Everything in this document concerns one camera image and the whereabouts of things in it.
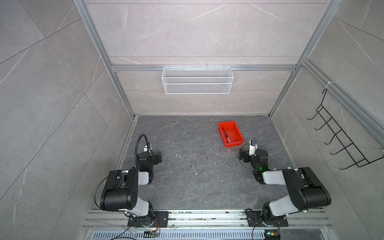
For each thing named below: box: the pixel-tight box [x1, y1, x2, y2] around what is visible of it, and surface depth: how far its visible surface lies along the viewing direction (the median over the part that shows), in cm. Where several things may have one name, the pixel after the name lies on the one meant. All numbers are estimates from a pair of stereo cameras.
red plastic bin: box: [218, 121, 245, 148], surface depth 109 cm
